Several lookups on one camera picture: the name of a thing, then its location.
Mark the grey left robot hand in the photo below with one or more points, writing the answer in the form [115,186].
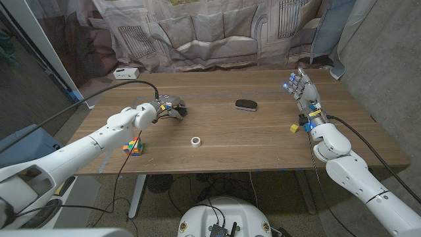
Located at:
[171,101]

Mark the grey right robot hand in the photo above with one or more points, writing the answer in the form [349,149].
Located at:
[309,92]

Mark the black rubber air blower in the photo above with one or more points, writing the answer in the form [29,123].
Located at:
[184,112]

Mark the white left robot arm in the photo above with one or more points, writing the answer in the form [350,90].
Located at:
[82,151]

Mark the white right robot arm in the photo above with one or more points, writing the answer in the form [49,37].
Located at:
[361,184]

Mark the small yellow block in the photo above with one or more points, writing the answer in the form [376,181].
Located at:
[294,128]

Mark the white tape roll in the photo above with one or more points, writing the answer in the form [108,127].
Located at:
[192,142]

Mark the white power strip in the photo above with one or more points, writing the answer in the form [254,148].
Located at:
[126,73]

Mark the multicolour puzzle cube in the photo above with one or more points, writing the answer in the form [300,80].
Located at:
[135,148]

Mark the pale blue curtain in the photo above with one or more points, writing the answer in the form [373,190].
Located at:
[329,33]

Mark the printed sofa backdrop cloth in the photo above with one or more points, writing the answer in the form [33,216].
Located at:
[210,33]

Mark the black round floor fan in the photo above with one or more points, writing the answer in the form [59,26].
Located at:
[159,183]

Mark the white table leg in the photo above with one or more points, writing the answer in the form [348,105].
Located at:
[138,194]

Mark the grey table leg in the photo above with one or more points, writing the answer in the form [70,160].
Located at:
[306,194]

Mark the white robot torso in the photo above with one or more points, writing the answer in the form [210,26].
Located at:
[237,214]

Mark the black electronics module with antenna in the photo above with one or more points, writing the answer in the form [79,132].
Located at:
[218,230]

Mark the black yellow foot pedal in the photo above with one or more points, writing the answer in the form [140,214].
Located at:
[62,189]

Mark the blue-grey plastic bin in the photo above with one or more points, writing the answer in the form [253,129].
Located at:
[33,145]

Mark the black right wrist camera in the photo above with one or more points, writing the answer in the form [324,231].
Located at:
[303,119]

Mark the white partition post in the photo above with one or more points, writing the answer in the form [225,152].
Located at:
[39,39]

